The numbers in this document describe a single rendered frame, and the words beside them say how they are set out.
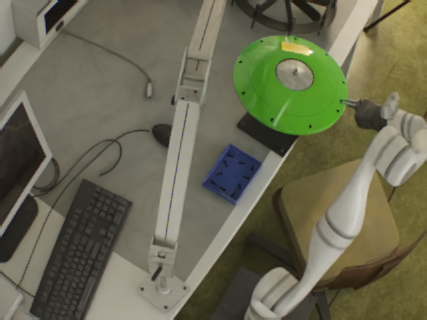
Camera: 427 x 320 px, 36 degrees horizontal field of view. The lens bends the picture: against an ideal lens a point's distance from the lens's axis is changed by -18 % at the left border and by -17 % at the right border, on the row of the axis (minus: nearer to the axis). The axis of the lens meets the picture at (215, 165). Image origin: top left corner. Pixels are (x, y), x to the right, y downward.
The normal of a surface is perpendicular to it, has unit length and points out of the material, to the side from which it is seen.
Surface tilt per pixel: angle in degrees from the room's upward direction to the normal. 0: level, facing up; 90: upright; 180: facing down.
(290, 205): 0
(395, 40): 0
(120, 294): 0
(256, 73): 17
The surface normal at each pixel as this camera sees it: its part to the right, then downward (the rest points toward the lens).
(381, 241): 0.07, -0.44
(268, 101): -0.17, -0.18
